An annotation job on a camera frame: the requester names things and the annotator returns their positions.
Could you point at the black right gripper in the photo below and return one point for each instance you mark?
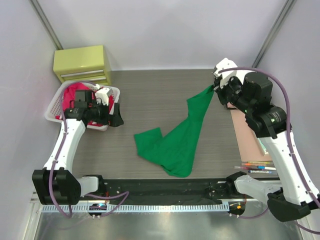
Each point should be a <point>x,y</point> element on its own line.
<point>221,89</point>

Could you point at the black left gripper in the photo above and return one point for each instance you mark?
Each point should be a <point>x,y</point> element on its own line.
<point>117,119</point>

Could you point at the green t shirt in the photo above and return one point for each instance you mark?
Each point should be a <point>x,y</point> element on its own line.
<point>175,152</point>

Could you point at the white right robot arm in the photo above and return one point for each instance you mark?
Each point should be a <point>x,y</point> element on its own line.
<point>251,94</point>

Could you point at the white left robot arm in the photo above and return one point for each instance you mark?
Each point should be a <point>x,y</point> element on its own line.
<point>55,183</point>

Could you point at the red t shirt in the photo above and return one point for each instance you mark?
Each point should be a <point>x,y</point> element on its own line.
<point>67,93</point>

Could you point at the pink desk mat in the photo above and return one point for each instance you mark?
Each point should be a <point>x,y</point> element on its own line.
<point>248,144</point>

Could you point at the yellow green drawer cabinet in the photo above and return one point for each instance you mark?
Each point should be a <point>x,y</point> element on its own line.
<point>89,63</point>

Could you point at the teal paperback book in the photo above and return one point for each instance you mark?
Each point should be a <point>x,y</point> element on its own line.
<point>263,149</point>

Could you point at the white plastic laundry basket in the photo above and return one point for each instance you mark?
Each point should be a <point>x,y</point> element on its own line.
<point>84,108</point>

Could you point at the yellow highlighter pen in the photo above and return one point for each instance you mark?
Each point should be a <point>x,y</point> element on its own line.
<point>265,162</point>

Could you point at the orange highlighter pen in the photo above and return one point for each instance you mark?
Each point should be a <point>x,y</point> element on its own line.
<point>255,164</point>

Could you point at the blue marker pen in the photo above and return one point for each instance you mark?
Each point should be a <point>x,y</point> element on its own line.
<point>255,168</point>

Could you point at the white marker pen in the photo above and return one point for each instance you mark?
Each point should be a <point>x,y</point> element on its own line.
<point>261,172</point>

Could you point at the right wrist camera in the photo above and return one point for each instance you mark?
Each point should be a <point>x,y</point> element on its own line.
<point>223,65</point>

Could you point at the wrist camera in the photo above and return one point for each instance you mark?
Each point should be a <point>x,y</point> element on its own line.
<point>223,65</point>
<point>103,95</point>

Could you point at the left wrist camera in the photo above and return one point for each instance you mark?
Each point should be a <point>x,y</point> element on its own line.
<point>103,95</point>

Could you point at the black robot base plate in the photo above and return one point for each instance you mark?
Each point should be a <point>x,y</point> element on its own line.
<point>169,191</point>

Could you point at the aluminium slotted rail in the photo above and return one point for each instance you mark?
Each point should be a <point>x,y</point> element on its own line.
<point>99,208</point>

